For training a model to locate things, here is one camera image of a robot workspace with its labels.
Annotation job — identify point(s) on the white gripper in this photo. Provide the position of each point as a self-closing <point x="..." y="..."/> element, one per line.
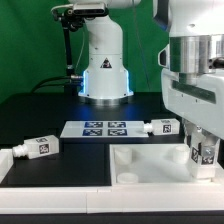
<point x="201" y="104"/>

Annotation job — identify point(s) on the white square tabletop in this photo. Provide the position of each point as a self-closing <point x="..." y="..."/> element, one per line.
<point x="143" y="164"/>

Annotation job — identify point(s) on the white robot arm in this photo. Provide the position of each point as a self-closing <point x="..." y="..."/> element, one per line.
<point x="192" y="63"/>

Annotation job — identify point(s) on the white base tag plate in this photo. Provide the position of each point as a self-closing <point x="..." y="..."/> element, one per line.
<point x="103" y="129"/>

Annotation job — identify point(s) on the green backdrop curtain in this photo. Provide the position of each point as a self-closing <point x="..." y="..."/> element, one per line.
<point x="32" y="45"/>

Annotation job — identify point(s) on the white obstacle frame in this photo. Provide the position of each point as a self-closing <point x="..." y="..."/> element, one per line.
<point x="197" y="196"/>

